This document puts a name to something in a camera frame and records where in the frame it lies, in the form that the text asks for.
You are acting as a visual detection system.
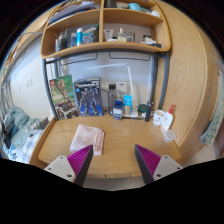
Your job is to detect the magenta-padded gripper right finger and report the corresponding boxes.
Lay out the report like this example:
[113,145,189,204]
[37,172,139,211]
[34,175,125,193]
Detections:
[134,144,183,186]

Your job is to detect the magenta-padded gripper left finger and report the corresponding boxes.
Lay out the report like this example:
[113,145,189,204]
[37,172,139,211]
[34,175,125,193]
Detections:
[44,144,95,187]

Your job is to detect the pale pink towel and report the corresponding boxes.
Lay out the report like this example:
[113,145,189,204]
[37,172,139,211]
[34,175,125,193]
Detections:
[69,123,105,157]

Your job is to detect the clear plastic cup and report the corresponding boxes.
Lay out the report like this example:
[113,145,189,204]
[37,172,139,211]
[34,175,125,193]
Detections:
[162,129,177,144]

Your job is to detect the white red-capped lotion bottle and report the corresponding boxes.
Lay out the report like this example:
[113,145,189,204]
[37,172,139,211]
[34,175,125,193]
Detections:
[160,104,177,133]

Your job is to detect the white mug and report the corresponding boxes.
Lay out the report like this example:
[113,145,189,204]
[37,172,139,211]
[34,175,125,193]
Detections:
[152,109,166,127]

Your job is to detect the black flask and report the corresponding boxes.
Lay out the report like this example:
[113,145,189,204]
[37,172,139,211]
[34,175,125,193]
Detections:
[144,101,154,123]

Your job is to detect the bed with blue bedding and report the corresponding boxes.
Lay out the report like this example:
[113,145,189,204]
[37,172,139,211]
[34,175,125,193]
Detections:
[0,79,56,164]

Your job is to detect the dark green bowl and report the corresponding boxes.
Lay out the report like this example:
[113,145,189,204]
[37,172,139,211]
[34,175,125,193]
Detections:
[137,103,149,114]

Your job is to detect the green toy figure box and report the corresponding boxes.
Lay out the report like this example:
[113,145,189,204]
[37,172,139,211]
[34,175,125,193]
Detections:
[48,74,79,121]

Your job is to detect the light blue carton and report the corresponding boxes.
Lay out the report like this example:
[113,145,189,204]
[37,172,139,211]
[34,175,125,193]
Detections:
[123,94,133,117]

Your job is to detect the patterned hanging cloth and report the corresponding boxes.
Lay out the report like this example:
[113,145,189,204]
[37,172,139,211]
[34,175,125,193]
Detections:
[199,71,224,147]

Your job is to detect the blue robot model box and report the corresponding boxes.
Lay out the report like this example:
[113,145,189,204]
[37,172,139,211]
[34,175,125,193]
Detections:
[72,77,104,117]

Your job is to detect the clear dark-capped water bottle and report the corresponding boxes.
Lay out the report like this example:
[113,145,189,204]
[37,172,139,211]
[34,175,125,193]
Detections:
[108,83,118,116]

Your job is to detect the white desk lamp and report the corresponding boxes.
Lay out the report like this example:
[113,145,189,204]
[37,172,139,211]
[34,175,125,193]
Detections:
[84,62,140,119]

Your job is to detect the wooden shelf unit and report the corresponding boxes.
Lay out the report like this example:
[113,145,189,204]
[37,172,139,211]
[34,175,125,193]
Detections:
[40,0,172,121]

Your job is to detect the white wall switch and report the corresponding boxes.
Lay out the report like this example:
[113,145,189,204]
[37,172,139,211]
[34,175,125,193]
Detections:
[24,77,34,88]

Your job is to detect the long wooden wall shelf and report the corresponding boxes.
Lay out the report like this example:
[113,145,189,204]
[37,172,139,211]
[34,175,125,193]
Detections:
[0,31,44,78]

